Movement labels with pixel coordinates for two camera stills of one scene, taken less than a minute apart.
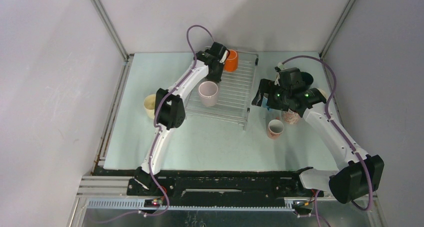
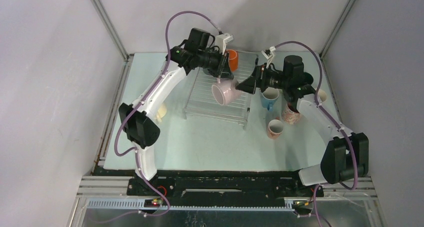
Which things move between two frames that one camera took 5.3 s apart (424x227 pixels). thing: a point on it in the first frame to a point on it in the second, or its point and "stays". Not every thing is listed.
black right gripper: x=267 y=86 to x=257 y=80
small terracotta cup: x=275 y=127 stays
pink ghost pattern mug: x=290 y=116 stays
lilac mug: x=208 y=91 to x=225 y=92
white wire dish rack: x=235 y=93 stays
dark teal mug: x=307 y=78 stays
